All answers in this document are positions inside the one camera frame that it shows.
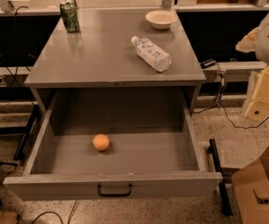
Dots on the small black device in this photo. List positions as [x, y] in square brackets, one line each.
[207, 63]

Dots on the cardboard box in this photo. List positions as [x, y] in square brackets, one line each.
[251, 188]

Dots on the orange fruit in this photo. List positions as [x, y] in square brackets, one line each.
[101, 142]

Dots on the black drawer handle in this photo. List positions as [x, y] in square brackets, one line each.
[114, 192]

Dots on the clear plastic water bottle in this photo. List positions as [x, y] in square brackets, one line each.
[153, 55]

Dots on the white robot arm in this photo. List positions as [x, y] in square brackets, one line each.
[257, 40]

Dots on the green soda can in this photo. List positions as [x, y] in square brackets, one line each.
[69, 16]

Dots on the open grey top drawer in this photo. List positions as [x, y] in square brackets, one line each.
[152, 147]

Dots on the black table leg left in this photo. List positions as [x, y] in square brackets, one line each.
[19, 151]

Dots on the white paper bowl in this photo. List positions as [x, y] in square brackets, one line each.
[161, 19]

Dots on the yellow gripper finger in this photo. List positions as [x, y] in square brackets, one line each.
[257, 103]
[248, 42]

